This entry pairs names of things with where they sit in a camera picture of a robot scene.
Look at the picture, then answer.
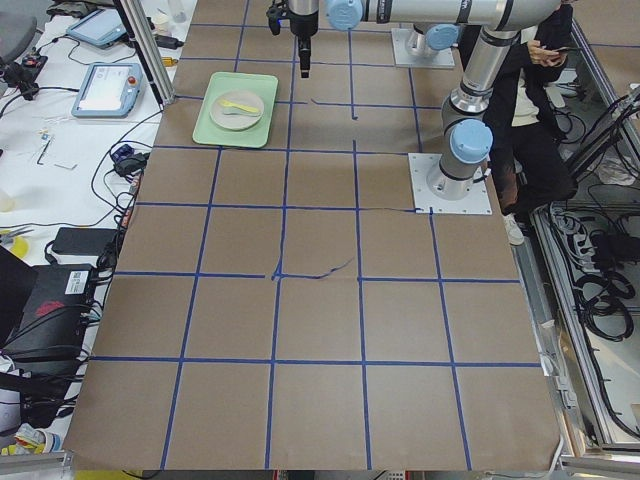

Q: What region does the blue teach pendant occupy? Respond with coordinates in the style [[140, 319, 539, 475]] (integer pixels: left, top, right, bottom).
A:
[[66, 9, 126, 49], [71, 63, 143, 118]]

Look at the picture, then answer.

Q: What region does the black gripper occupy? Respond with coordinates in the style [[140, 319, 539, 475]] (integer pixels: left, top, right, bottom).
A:
[[288, 0, 319, 78]]

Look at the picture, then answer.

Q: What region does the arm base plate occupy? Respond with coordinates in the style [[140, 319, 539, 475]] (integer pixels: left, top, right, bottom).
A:
[[391, 24, 459, 69], [408, 153, 492, 215]]

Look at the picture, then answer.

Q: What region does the black power brick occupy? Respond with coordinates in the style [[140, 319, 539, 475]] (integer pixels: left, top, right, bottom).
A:
[[51, 227, 116, 256]]

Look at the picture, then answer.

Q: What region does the far blue teach pendant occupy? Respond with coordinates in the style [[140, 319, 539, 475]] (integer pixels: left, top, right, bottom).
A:
[[66, 9, 126, 49]]

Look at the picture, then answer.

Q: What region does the yellow plastic fork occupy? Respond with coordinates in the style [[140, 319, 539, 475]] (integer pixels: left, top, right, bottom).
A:
[[218, 99, 261, 111]]

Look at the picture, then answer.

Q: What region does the gold cylinder tool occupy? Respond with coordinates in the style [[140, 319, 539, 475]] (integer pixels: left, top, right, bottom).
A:
[[162, 57, 178, 67]]

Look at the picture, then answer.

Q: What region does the beige round plate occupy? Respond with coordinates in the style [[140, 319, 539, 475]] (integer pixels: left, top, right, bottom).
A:
[[209, 90, 265, 131]]

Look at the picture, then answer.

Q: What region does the near blue teach pendant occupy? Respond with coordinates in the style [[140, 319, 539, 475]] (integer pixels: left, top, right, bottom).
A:
[[71, 63, 143, 118]]

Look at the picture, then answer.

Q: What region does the light green tray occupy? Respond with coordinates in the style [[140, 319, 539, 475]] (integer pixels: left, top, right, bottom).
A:
[[192, 72, 278, 148]]

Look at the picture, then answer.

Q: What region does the light green plastic spoon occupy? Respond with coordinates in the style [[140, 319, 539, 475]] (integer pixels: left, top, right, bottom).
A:
[[222, 107, 262, 117]]

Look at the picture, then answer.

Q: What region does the black smartphone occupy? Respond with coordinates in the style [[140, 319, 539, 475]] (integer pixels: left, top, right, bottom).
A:
[[553, 46, 583, 53]]

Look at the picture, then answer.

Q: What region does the aluminium frame post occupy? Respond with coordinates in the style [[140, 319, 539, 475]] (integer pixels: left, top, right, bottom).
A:
[[113, 0, 175, 107]]

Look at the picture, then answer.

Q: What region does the seated person in black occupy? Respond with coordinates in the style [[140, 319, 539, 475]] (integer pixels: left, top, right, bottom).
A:
[[483, 1, 577, 246]]

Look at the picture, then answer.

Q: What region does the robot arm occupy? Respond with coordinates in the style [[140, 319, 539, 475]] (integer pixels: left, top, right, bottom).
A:
[[405, 23, 459, 57], [267, 0, 560, 201]]

